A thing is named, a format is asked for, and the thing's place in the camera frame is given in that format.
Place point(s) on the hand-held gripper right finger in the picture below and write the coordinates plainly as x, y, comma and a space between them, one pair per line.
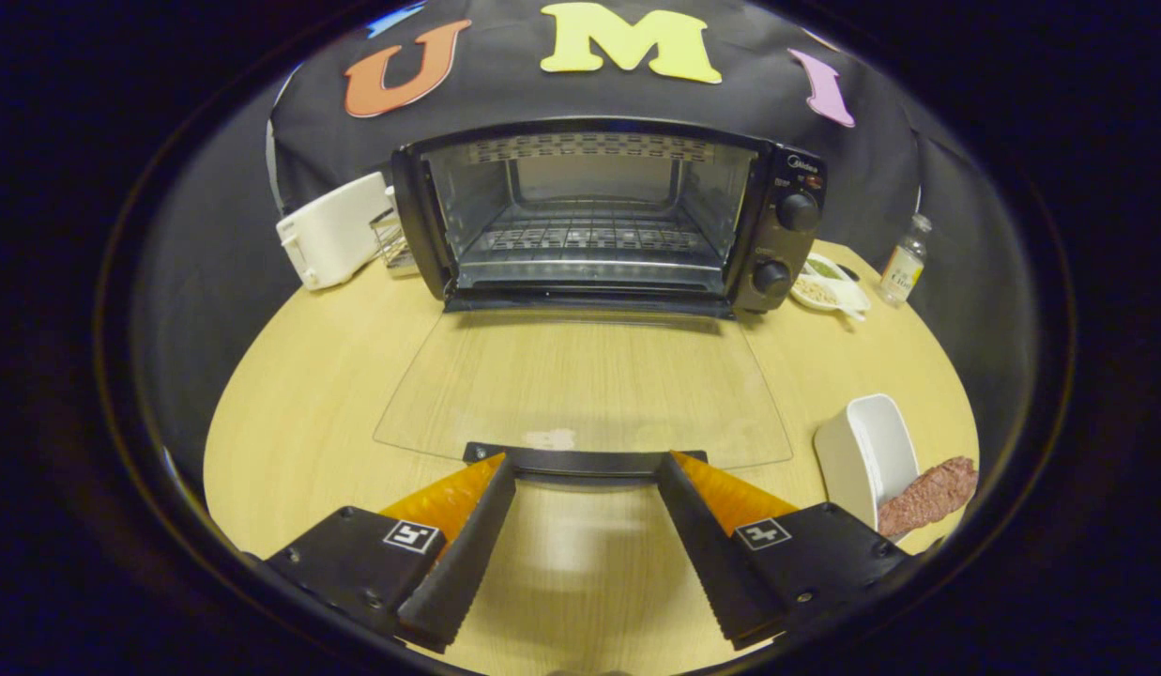
707, 554

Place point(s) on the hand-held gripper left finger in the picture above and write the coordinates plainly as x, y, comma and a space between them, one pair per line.
467, 554

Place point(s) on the black toaster oven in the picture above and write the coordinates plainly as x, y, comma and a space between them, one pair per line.
763, 244

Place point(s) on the small black round cap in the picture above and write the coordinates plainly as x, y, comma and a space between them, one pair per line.
847, 273

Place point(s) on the white rectangular dish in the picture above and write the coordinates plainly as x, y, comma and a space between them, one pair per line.
871, 441

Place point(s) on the clear plastic bottle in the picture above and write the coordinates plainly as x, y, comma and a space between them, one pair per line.
904, 268

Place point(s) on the white pop-up toaster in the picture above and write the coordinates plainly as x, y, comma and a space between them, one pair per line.
336, 230

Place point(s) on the white divided dish with grains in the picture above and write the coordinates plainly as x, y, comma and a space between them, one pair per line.
829, 291

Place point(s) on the brown meat steak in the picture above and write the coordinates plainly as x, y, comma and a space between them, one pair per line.
927, 495

